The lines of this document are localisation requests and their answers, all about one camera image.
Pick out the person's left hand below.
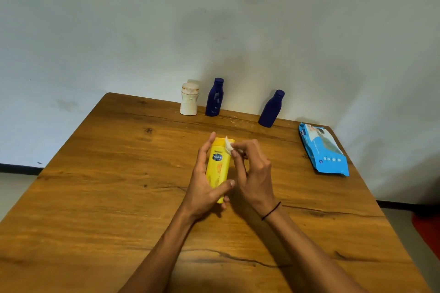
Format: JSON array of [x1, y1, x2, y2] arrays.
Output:
[[180, 132, 236, 220]]

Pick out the person's right hand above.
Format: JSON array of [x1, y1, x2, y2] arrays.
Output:
[[231, 139, 282, 218]]

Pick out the white wipe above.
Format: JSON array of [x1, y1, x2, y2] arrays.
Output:
[[225, 136, 244, 155]]

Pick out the yellow lotion bottle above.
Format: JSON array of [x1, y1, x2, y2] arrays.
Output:
[[206, 137, 236, 204]]

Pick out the person's left forearm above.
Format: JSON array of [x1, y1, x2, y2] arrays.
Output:
[[118, 208, 197, 293]]

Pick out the person's right forearm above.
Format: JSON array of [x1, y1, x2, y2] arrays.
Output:
[[263, 203, 366, 293]]

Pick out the dark blue plain bottle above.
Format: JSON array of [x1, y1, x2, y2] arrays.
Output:
[[258, 90, 285, 128]]

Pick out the black wrist band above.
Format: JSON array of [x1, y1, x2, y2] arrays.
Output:
[[261, 201, 282, 221]]

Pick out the dark blue labelled bottle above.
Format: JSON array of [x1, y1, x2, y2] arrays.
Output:
[[205, 78, 224, 117]]

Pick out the white bottle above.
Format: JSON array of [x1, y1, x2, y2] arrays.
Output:
[[180, 83, 200, 116]]

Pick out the blue wipes packet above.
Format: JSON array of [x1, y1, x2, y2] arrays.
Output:
[[298, 122, 350, 177]]

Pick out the red object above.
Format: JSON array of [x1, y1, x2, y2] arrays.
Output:
[[412, 213, 440, 260]]

